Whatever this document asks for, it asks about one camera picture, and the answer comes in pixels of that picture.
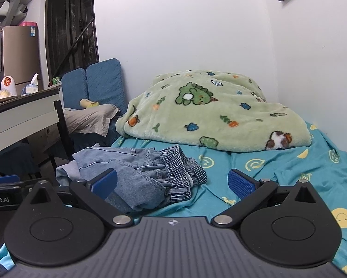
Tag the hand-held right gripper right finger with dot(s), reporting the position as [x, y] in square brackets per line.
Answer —
[241, 185]

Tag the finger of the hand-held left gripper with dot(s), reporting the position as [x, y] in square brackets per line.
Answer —
[5, 179]

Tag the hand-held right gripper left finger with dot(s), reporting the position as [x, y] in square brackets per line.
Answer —
[105, 184]

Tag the light blue denim jeans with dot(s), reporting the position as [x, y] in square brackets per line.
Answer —
[144, 176]

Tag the teal smiley print bed sheet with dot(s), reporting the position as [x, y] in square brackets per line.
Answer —
[277, 162]

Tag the white desk with dark top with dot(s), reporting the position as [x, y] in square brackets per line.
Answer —
[17, 115]

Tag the black chair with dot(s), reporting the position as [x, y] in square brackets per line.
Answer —
[63, 133]

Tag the beige pillow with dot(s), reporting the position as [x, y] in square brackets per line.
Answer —
[86, 118]

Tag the green cartoon print blanket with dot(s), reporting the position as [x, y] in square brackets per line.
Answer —
[219, 115]

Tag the yellow plush toy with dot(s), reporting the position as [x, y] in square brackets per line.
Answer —
[86, 103]

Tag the white rounded humidifier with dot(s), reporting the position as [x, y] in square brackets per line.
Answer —
[8, 85]

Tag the blue white tissue pack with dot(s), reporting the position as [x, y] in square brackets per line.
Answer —
[30, 88]

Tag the small blue headboard cushion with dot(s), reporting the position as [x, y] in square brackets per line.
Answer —
[73, 89]

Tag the large blue headboard cushion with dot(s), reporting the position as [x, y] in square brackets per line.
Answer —
[103, 84]

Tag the small green box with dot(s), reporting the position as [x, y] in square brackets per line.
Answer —
[56, 80]

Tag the beige refrigerator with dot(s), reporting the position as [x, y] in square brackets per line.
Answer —
[19, 55]

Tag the pink lid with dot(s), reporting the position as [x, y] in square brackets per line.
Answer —
[27, 23]

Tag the dark window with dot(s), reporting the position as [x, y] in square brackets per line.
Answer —
[60, 20]

